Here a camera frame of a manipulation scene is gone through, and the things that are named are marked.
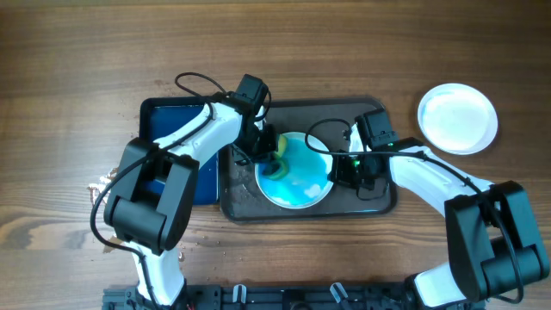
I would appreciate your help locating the dark brown serving tray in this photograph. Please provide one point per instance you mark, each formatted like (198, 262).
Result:
(241, 200)

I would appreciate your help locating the black mounting rail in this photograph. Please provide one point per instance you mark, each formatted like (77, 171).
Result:
(383, 296)

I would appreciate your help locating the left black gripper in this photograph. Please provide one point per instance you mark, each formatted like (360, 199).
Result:
(270, 145)

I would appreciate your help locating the white plate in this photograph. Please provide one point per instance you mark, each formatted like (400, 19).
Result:
(305, 184)
(457, 118)

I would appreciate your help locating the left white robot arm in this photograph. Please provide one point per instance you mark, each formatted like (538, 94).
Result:
(149, 201)

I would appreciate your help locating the green yellow sponge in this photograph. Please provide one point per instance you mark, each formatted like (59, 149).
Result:
(277, 167)

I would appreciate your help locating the white plate front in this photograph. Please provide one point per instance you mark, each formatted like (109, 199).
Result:
(305, 184)

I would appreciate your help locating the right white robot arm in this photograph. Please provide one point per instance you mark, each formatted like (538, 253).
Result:
(494, 245)

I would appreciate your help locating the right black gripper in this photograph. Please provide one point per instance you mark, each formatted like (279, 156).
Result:
(342, 176)

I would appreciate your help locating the blue water tray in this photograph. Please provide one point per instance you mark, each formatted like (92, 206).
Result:
(164, 115)

